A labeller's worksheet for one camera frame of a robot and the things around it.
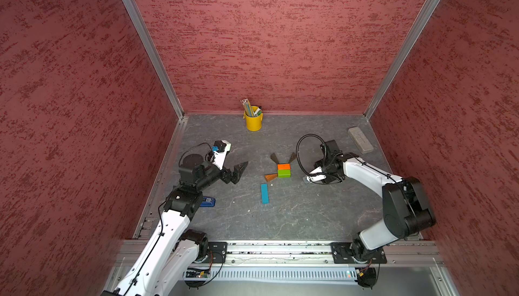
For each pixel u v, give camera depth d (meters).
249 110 1.06
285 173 0.94
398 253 0.76
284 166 0.96
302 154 1.05
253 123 1.10
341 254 0.74
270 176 0.93
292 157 1.06
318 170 0.82
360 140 1.06
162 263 0.44
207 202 0.85
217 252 0.73
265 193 0.88
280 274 0.77
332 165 0.67
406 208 0.45
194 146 1.07
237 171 0.64
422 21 0.81
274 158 1.01
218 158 0.61
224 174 0.64
